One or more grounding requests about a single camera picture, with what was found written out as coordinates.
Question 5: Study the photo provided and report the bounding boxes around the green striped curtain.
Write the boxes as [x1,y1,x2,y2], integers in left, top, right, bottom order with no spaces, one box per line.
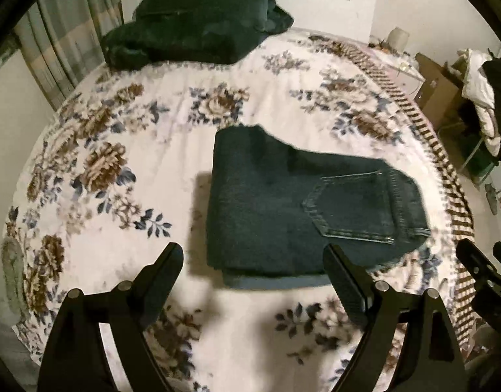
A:
[13,0,124,111]

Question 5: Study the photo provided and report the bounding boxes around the white nightstand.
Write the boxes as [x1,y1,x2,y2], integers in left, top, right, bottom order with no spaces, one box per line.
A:
[393,51,425,99]

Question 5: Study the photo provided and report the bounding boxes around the cream cylinder lamp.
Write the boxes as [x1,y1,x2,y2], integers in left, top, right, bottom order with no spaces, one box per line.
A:
[387,27,410,52]

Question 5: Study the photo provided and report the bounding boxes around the pile of white clothes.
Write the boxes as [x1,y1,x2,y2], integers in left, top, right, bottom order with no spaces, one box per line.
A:
[457,48,501,148]

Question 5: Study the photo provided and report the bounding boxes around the brown checkered bed sheet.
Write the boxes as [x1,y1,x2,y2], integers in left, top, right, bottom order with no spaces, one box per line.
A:
[308,35,476,348]

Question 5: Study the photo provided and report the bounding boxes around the large brown cardboard box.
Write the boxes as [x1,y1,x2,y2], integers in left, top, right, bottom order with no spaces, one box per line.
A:
[414,52,463,129]

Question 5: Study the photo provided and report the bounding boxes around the black jacket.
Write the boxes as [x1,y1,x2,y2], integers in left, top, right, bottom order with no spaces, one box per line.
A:
[481,49,501,139]

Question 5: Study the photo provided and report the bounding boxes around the white bed headboard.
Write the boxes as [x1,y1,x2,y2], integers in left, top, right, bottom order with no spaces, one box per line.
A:
[120,0,377,43]

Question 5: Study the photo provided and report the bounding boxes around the grey folded cloth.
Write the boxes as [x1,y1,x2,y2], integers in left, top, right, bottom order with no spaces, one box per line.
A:
[1,237,30,315]

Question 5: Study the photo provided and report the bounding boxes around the dark green plush blanket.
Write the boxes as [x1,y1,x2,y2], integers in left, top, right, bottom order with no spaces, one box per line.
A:
[101,0,295,70]

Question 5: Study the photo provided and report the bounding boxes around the dark blue jeans pants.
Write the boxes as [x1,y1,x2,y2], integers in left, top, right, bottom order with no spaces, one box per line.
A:
[205,124,431,276]

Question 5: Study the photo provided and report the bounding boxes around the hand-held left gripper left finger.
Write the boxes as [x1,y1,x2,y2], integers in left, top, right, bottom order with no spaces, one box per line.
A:
[37,242,185,392]

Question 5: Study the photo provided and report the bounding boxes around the floral bed blanket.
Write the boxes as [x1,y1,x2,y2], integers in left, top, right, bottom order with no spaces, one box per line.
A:
[1,35,459,392]

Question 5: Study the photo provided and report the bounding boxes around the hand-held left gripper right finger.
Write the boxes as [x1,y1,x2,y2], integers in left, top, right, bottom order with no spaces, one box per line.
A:
[323,244,467,392]

